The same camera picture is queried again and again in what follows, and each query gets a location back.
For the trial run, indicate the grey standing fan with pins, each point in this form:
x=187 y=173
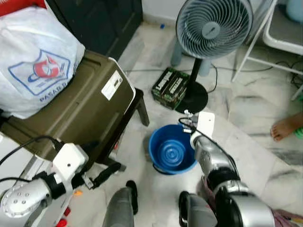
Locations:
x=213 y=28

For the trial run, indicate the green black carton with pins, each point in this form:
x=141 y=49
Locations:
x=169 y=87

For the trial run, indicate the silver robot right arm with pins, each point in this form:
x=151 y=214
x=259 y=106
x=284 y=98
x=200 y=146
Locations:
x=213 y=161

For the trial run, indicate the blue plastic bucket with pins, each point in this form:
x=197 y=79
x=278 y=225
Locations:
x=170 y=151

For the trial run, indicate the white metal rack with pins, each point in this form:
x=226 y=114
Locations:
x=284 y=33

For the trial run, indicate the light blue container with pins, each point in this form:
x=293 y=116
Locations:
x=296 y=9

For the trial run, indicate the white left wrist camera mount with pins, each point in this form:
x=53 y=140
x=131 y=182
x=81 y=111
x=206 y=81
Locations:
x=71 y=158

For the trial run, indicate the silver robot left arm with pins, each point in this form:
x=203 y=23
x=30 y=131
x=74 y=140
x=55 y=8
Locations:
x=23 y=198

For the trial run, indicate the white plastic bag red logo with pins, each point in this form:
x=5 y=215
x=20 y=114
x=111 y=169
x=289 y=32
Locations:
x=33 y=47

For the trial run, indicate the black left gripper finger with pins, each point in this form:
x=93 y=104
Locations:
x=106 y=174
x=90 y=145

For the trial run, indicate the silver robot left leg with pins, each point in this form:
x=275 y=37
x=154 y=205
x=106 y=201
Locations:
x=118 y=208

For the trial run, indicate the olive plastic storage box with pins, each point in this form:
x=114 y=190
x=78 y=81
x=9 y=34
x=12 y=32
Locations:
x=80 y=109

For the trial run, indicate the black stool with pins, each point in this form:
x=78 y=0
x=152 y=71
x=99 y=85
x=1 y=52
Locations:
x=137 y=101

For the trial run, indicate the black panelled cabinet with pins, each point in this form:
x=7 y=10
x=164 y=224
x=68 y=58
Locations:
x=94 y=23

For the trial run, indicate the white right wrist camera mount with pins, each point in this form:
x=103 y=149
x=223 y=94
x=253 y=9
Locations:
x=205 y=125

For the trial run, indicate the green plastic stool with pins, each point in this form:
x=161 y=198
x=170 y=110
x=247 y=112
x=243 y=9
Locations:
x=298 y=133

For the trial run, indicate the bare person leg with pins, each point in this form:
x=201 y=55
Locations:
x=284 y=128

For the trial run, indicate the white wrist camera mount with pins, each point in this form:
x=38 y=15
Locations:
x=71 y=158
x=205 y=125

